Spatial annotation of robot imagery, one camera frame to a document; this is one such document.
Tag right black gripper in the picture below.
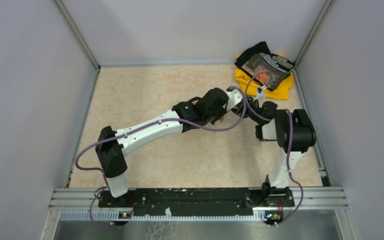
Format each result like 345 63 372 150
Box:
231 95 263 125

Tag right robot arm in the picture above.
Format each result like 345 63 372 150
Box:
235 101 317 206

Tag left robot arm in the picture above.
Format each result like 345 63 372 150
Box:
95 87 243 207

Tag yellow folded cloth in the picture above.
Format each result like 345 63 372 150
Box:
235 67 294 100

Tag black printed folded shirt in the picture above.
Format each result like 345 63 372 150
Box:
234 41 296 92

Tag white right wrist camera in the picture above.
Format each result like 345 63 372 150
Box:
253 85 267 101

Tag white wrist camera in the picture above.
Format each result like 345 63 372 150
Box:
225 85 244 112
253 85 267 101

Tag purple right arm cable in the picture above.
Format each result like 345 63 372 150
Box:
244 70 305 227

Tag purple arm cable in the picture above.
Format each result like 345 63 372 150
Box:
74 86 249 229
244 70 305 227

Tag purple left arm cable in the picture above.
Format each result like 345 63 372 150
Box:
74 86 249 229

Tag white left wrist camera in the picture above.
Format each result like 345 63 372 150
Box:
225 85 244 112

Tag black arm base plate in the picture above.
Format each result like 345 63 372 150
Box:
98 187 295 217

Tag aluminium front rail frame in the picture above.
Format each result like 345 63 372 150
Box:
48 187 349 223

